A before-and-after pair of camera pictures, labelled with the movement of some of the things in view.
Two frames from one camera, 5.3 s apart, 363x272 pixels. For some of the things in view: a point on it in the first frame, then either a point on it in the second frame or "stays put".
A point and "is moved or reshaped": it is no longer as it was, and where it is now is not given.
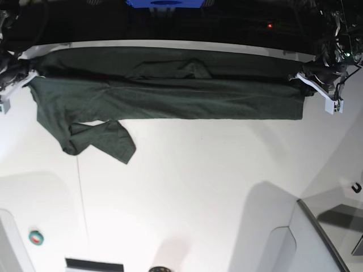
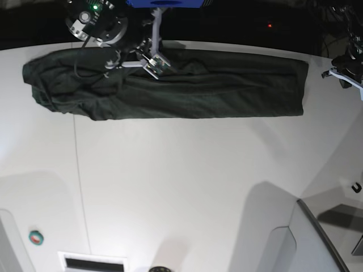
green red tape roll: [36, 237] stays put
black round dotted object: [159, 269] stays put
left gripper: [12, 77] to [148, 24]
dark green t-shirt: [85, 93] is moved or reshaped
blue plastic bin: [165, 3] stays put
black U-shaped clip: [359, 188] stays put
